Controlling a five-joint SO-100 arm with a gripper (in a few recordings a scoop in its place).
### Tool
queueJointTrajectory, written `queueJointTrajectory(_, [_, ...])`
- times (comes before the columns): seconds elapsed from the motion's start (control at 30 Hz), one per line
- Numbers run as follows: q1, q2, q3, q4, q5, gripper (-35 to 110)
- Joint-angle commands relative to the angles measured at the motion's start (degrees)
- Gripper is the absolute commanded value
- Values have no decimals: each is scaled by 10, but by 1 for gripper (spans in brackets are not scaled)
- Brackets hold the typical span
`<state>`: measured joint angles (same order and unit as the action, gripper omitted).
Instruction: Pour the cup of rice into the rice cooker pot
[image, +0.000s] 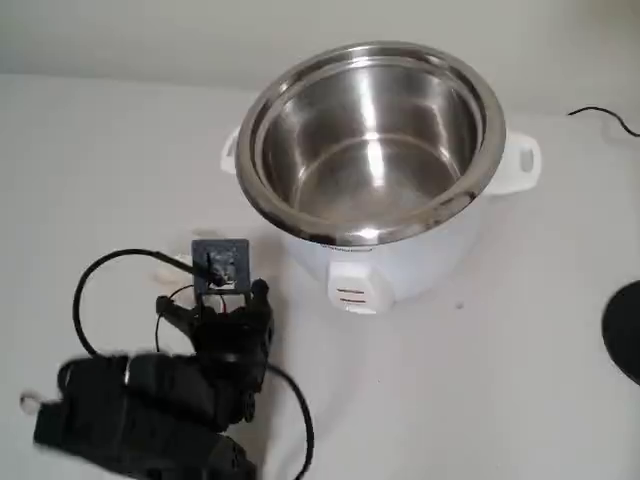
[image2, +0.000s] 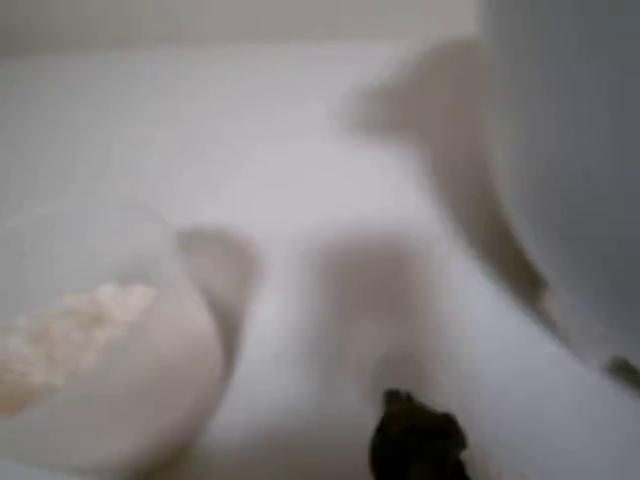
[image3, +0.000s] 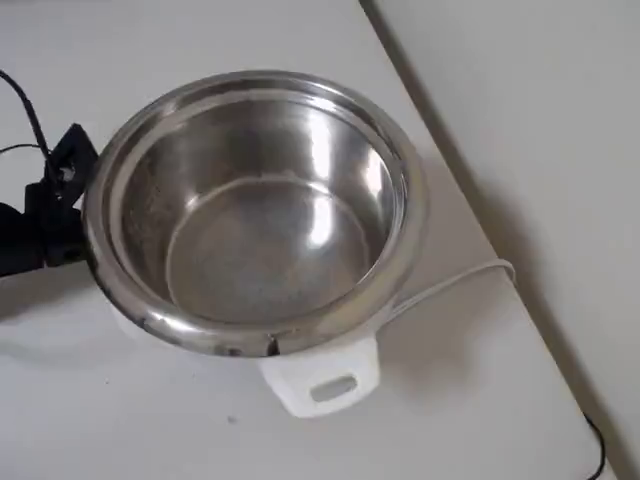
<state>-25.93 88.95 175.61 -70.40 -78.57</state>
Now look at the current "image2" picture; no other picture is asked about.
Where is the white electric rice cooker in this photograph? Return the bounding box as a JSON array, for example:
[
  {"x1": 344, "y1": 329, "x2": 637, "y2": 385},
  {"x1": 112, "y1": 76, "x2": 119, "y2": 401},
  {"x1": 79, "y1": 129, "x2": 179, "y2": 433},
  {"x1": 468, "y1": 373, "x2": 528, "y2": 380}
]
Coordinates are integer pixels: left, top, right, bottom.
[{"x1": 478, "y1": 0, "x2": 640, "y2": 394}]

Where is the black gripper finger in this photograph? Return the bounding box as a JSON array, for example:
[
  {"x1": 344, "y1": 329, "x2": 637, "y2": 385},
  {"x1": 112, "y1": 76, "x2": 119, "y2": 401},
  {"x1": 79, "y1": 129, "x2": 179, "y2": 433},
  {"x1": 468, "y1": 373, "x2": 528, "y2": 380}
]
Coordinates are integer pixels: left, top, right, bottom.
[{"x1": 369, "y1": 389, "x2": 470, "y2": 480}]

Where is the translucent plastic measuring cup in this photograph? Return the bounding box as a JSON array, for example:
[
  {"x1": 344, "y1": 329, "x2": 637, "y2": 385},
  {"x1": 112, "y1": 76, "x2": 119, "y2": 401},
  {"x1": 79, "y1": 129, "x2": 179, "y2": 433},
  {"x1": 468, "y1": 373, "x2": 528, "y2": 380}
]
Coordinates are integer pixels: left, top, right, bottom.
[{"x1": 0, "y1": 197, "x2": 225, "y2": 480}]

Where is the white uncooked rice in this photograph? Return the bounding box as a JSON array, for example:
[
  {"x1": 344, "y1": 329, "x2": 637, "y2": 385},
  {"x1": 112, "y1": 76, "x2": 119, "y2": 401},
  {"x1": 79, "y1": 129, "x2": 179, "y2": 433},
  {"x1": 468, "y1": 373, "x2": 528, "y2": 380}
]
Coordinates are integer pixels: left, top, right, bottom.
[{"x1": 0, "y1": 282, "x2": 159, "y2": 416}]

